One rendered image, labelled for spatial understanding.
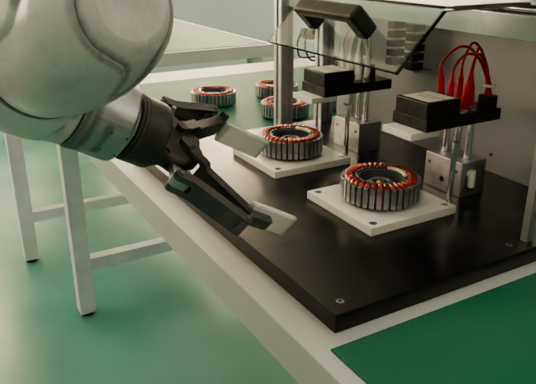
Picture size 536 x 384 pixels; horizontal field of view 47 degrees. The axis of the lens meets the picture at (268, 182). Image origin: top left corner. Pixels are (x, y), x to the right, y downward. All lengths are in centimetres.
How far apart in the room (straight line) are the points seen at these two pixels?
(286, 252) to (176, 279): 152
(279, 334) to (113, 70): 35
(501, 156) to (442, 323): 44
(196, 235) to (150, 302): 130
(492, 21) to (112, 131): 49
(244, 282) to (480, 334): 27
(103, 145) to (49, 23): 23
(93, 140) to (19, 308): 164
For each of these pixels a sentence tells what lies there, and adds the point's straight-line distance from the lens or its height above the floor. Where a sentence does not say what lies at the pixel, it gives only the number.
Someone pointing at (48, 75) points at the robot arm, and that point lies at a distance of 44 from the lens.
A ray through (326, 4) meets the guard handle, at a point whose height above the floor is 106.
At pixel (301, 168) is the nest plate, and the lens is 100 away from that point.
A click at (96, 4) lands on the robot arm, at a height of 108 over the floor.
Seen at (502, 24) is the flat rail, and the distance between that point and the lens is 83.
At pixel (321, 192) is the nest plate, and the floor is 78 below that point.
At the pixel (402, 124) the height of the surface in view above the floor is 88.
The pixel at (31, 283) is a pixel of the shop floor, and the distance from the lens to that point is 236.
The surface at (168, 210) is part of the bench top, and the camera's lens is 93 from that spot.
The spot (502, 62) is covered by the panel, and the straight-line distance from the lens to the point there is 103.
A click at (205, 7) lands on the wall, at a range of 588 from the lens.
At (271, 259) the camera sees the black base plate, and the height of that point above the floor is 77.
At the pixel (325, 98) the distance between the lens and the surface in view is 105.
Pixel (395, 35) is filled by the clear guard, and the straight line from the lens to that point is 63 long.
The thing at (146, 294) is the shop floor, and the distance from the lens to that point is 219.
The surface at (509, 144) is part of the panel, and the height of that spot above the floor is 83.
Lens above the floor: 112
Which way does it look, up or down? 21 degrees down
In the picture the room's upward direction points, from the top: straight up
